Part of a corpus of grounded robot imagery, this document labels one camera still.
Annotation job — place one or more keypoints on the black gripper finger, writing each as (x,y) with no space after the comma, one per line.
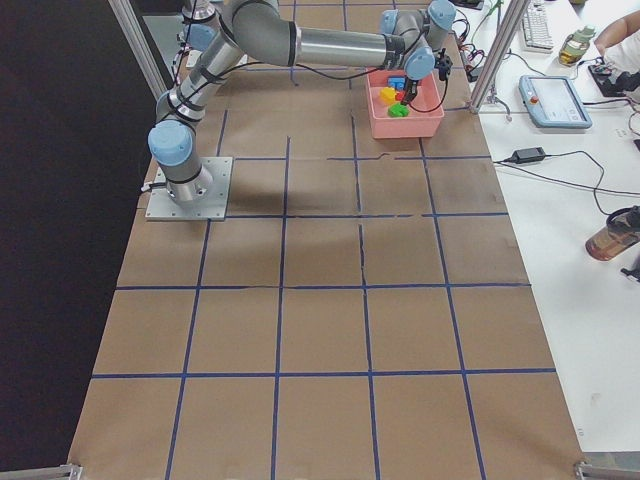
(407,97)

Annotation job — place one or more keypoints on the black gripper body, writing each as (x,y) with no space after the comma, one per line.
(412,88)

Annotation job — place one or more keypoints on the blue toy block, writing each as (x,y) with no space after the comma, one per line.
(396,82)

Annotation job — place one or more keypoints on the yellow toy block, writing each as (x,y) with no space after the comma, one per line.
(388,95)

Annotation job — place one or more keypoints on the green toy block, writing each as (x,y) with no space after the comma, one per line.
(398,110)

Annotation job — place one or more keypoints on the pink plastic box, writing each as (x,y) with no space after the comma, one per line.
(391,120)

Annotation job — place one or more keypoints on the white keyboard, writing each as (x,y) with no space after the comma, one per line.
(534,29)

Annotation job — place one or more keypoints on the black power adapter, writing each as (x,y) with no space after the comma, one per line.
(528,155)

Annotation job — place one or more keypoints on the blue teach pendant tablet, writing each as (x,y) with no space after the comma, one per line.
(552,102)

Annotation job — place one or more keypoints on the green drink bottle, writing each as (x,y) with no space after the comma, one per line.
(576,45)

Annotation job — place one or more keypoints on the brown water bottle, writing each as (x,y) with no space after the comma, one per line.
(620,232)

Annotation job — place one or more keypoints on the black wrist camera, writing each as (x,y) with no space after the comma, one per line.
(443,65)

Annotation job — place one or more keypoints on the aluminium frame post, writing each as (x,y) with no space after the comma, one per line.
(505,32)

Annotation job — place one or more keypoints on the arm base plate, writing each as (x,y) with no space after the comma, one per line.
(204,198)
(193,58)

